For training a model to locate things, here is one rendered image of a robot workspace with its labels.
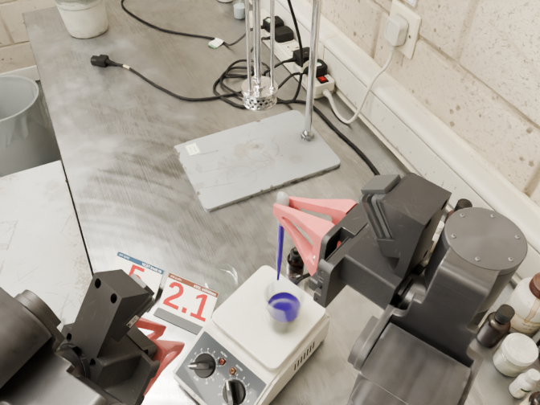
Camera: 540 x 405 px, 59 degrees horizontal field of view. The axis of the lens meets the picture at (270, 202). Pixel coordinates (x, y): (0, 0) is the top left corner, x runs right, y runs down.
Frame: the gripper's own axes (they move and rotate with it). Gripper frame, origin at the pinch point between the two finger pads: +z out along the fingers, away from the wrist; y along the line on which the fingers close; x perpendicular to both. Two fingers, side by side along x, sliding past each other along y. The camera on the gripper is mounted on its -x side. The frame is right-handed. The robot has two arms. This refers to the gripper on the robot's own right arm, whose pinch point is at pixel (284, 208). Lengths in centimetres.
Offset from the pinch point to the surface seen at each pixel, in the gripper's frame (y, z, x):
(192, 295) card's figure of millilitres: 2.9, 15.1, 29.2
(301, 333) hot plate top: -0.8, -3.4, 23.3
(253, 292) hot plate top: -1.2, 5.8, 23.3
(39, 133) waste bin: -31, 155, 93
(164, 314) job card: 7.3, 17.3, 31.9
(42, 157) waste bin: -28, 155, 105
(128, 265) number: 6.0, 27.0, 29.0
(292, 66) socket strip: -58, 44, 28
